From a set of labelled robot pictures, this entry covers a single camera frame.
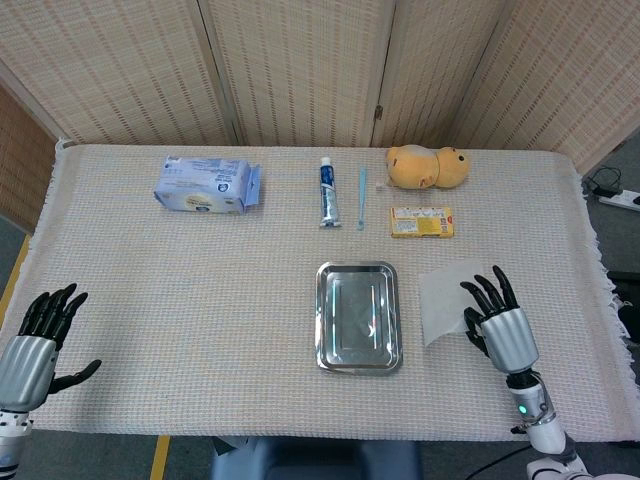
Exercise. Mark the blue wet wipes pack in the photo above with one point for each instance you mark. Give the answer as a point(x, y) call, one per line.
point(205, 186)

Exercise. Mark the yellow plush toy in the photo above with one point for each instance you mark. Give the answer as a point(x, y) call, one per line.
point(427, 167)

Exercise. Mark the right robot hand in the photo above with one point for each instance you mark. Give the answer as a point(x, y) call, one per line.
point(502, 330)

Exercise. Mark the white power strip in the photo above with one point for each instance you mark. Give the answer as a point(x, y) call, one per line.
point(620, 197)

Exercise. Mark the light blue toothbrush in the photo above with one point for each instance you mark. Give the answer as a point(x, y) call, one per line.
point(361, 197)

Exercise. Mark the blue white toothpaste tube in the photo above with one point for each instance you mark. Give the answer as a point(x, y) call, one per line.
point(330, 192)

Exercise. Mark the translucent white paper sheet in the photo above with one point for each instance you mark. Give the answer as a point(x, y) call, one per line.
point(442, 305)

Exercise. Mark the woven table cloth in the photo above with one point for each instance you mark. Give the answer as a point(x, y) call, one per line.
point(250, 300)

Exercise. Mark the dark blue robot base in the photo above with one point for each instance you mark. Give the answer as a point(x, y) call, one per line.
point(315, 460)

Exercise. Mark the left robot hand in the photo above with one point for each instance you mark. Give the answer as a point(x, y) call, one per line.
point(30, 352)

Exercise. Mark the metal tray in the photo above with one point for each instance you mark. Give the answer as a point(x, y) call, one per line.
point(358, 317)

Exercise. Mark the yellow soap box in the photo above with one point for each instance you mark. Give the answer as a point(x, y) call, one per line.
point(422, 222)

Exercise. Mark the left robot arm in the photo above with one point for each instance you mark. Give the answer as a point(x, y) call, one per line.
point(12, 442)

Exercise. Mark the folding bamboo screen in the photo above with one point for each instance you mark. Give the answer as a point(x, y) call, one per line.
point(320, 70)

